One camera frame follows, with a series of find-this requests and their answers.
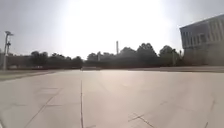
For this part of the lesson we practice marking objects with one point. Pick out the tall thin chimney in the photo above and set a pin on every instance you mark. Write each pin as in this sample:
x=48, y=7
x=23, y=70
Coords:
x=117, y=47

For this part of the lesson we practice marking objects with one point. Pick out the row of trees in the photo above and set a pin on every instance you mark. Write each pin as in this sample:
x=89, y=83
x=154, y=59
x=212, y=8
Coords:
x=133, y=57

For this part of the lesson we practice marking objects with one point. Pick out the grey building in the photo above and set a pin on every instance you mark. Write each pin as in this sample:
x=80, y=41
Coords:
x=203, y=40

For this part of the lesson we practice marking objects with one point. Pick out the pole with lights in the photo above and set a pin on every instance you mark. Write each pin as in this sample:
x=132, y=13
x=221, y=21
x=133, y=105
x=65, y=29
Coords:
x=5, y=50

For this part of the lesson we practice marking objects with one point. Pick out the pale concrete slab plaza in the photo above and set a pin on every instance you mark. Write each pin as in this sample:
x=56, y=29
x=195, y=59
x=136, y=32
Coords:
x=116, y=90

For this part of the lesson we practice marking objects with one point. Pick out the grey stone kerb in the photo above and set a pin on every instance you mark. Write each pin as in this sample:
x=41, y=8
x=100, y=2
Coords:
x=20, y=76

